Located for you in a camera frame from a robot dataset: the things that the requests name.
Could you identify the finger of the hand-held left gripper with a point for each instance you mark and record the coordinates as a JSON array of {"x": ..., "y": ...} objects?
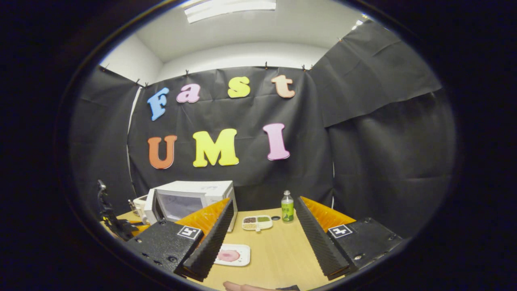
[{"x": 142, "y": 229}]

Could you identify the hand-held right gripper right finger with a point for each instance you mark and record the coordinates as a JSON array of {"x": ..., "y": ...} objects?
[{"x": 319, "y": 242}]

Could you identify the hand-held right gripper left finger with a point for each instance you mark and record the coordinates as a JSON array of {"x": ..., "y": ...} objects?
[{"x": 212, "y": 242}]

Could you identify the white plate with pink food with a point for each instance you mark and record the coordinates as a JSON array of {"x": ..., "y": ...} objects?
[{"x": 232, "y": 255}]

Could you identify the white microwave oven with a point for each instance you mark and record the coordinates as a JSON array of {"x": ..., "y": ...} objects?
[{"x": 190, "y": 202}]

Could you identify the white toaster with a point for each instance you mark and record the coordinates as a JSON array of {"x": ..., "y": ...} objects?
[{"x": 140, "y": 208}]

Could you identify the green drink bottle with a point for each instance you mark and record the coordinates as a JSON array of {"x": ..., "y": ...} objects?
[{"x": 287, "y": 210}]

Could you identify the white divided condiment dish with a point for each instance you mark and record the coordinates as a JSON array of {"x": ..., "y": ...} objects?
[{"x": 257, "y": 222}]

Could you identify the black backdrop cloth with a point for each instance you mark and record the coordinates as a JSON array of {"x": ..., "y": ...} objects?
[{"x": 363, "y": 141}]

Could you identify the long ceiling light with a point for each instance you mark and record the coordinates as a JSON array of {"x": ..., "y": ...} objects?
[{"x": 230, "y": 8}]

